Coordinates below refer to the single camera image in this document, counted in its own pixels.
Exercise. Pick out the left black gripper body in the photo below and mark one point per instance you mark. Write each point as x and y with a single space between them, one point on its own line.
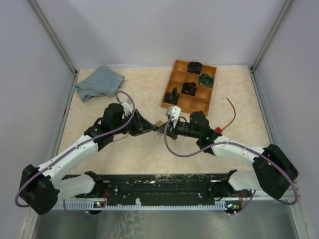
132 126

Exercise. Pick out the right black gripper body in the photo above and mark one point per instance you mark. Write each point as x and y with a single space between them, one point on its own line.
181 128

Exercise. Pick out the brass padlock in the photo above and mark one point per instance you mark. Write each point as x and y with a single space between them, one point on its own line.
159 124

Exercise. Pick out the silver key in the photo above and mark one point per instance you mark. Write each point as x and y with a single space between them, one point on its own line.
160 132

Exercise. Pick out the red cable lock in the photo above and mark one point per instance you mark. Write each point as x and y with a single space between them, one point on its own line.
226 117

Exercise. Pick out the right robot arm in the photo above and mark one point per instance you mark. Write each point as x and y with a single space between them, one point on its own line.
270 169

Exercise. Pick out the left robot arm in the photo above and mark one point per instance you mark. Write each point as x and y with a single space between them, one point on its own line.
43 186

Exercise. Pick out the wooden compartment tray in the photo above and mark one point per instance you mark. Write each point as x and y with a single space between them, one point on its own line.
190 87

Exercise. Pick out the blue folded cloth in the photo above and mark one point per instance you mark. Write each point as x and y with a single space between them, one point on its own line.
102 82

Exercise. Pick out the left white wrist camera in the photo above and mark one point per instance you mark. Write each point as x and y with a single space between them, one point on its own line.
128 106

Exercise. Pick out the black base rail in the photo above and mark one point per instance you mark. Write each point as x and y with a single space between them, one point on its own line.
214 185

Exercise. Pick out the white toothed cable duct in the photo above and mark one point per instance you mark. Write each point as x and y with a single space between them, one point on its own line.
157 204

